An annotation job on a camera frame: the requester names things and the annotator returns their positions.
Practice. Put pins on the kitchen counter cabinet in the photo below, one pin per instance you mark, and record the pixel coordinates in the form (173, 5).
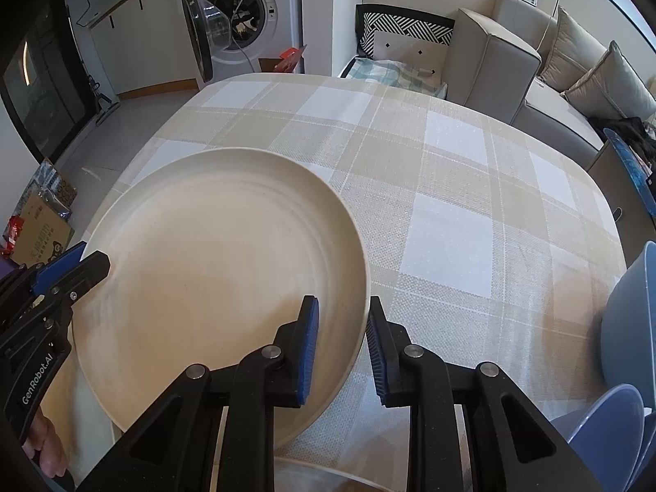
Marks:
(143, 46)

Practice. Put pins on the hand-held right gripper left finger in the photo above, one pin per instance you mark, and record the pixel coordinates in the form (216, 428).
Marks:
(309, 358)

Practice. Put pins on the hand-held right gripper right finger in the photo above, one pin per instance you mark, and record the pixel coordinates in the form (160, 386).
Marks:
(376, 358)

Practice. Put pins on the grey cushion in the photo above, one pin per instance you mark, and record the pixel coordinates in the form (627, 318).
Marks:
(610, 82)
(574, 46)

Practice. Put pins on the dark printed bag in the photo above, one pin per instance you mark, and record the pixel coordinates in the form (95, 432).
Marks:
(54, 184)

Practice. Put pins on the grey drawer cabinet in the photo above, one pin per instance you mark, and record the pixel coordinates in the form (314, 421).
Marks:
(604, 169)

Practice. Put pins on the black framed glass door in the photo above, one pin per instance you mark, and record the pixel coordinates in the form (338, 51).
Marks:
(46, 87)

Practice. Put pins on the red packet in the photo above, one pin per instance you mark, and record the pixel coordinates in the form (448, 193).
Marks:
(14, 230)

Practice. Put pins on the blue printed mat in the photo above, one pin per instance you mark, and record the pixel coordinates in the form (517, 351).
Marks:
(625, 159)

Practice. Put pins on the white washing machine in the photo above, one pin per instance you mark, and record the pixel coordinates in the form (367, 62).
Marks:
(271, 36)

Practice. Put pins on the beige plate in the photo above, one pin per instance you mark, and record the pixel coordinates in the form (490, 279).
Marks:
(215, 266)

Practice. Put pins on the person's left hand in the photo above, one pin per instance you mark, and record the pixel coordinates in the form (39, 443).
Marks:
(48, 446)

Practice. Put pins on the green plaid cloth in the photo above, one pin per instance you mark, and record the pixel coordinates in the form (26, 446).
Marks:
(389, 74)

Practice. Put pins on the beige diamond print pillow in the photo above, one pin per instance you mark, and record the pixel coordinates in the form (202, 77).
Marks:
(410, 51)

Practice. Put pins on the brown cardboard box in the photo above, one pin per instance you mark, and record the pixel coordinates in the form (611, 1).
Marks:
(41, 225)

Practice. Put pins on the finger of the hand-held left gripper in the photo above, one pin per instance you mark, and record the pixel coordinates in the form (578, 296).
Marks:
(87, 271)
(56, 270)

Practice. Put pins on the red gift bag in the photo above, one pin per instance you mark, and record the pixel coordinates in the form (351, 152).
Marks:
(289, 59)

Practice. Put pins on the black white patterned cushion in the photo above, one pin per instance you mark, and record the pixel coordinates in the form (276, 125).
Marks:
(405, 28)

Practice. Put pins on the black jacket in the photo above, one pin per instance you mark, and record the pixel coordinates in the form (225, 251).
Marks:
(633, 133)

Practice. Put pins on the grey sofa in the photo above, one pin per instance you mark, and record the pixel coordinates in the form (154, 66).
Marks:
(487, 61)

